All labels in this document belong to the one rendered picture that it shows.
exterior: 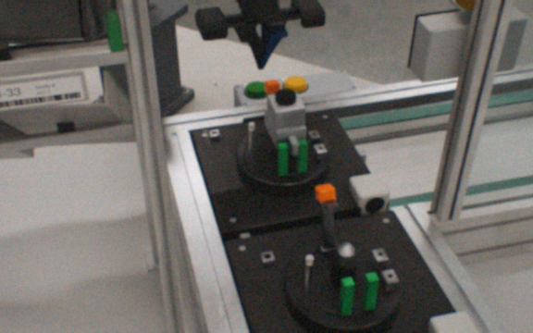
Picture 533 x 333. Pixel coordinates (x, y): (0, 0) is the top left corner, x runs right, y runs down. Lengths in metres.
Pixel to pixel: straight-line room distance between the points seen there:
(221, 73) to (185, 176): 0.46
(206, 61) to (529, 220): 0.76
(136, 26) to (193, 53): 0.91
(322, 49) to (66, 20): 2.69
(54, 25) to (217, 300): 0.39
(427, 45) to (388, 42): 2.57
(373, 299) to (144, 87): 0.35
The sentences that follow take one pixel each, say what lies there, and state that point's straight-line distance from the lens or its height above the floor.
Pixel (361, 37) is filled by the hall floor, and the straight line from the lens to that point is 3.42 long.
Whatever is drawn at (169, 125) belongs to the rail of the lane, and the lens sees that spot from 1.14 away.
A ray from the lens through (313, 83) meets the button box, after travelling 1.23.
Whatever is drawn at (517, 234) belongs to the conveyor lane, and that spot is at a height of 0.91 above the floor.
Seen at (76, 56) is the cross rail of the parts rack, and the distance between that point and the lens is 0.63.
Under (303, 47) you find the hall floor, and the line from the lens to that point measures 3.31.
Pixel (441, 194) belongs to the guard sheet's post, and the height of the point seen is 1.00.
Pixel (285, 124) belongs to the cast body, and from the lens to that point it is 0.95.
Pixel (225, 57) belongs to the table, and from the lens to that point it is 1.51.
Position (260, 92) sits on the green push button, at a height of 0.97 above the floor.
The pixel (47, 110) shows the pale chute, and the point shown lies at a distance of 0.80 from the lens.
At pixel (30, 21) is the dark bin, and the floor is 1.32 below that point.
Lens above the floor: 1.61
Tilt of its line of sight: 39 degrees down
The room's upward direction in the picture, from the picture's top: straight up
